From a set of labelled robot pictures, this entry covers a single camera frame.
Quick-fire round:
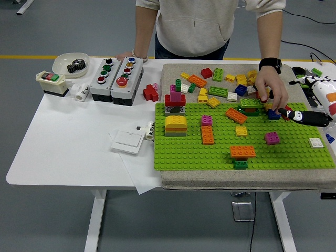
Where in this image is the person's right hand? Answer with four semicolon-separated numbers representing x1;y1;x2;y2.
114;51;144;62

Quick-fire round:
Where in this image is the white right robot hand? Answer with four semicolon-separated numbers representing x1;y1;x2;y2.
278;75;336;128

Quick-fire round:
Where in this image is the person's left hand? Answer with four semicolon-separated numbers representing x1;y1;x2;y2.
254;65;290;115

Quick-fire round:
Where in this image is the red sloped brick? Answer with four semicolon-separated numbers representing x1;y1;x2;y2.
280;104;294;121

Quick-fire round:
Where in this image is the blue square brick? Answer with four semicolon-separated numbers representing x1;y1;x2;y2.
234;83;248;97
267;108;282;121

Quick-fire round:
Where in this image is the orange long brick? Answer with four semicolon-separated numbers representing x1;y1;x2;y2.
225;107;248;124
229;145;256;160
187;74;208;89
201;125;215;145

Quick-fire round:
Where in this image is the lime green studded baseplate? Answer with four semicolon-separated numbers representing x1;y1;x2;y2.
154;102;336;171

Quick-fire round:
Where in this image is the lime long brick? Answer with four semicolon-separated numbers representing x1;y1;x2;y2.
240;98;264;109
208;86;228;98

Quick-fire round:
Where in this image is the red cross-shaped brick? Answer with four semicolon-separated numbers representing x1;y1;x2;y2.
143;83;160;102

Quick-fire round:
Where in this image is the red wide brick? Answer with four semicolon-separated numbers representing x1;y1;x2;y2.
164;93;187;107

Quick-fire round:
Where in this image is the grey arch brick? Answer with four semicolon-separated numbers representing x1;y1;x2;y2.
164;104;186;118

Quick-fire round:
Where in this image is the yellow orange grey brick stack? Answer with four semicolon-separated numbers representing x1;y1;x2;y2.
164;114;188;137

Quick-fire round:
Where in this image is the black wristwatch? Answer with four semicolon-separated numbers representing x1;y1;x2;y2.
258;57;283;75

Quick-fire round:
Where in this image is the clear plastic bag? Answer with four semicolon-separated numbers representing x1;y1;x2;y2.
321;123;336;137

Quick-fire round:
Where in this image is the grey emergency-stop control box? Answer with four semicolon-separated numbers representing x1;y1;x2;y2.
110;56;144;107

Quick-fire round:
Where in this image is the grey four-button control box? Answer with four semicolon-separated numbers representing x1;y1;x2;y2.
90;57;122;102

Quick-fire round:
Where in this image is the black metal gear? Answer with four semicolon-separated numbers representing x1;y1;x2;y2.
67;58;87;74

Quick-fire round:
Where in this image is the white pipe fitting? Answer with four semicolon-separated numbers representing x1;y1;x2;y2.
70;83;91;102

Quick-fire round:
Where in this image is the white plastic bowl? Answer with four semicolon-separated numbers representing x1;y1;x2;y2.
51;52;91;79

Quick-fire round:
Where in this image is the person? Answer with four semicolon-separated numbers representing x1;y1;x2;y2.
135;0;287;60

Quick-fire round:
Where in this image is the white labelled cylinder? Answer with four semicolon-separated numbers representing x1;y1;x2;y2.
145;121;155;141

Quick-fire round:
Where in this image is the white furniture foot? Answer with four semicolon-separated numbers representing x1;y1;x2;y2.
16;0;35;15

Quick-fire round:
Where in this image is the white paper sheet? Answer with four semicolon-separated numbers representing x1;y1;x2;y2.
108;130;163;196

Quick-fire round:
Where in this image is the silver floor outlet box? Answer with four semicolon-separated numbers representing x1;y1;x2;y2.
231;201;255;223

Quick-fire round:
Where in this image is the white table leg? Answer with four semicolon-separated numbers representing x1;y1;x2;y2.
268;191;297;252
83;189;108;252

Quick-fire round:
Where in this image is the white bead bracelet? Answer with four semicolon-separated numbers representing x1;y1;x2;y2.
130;49;149;64

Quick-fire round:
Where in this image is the black cable with connector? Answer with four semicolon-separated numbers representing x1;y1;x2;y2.
309;52;324;66

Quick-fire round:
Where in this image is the dark green frame brick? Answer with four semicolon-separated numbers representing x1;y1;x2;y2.
237;104;261;117

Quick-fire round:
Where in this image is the long black floor cable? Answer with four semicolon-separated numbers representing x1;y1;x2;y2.
280;39;336;66

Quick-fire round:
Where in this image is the cream red-green switch box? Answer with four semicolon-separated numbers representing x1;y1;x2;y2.
35;70;69;98

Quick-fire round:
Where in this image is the white wall switch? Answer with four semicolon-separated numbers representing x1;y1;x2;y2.
111;130;144;155

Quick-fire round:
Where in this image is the black cable under table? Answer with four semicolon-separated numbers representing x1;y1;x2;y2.
249;193;257;252

